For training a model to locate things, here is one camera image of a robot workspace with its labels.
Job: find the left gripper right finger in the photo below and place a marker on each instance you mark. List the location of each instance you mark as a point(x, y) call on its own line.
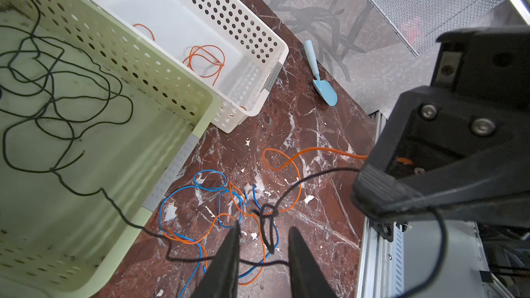
point(306, 277)

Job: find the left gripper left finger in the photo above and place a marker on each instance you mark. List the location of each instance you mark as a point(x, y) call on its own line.
point(221, 279)

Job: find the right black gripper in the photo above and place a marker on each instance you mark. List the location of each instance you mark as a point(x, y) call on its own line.
point(478, 99)

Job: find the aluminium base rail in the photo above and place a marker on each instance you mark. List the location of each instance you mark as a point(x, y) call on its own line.
point(438, 257)

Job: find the light blue scoop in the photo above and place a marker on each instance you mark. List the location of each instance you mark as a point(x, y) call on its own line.
point(323, 88)

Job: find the middle light green basket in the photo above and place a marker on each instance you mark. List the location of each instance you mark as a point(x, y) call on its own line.
point(95, 125)

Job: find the white perforated basket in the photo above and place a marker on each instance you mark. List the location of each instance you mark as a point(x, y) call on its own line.
point(223, 42)

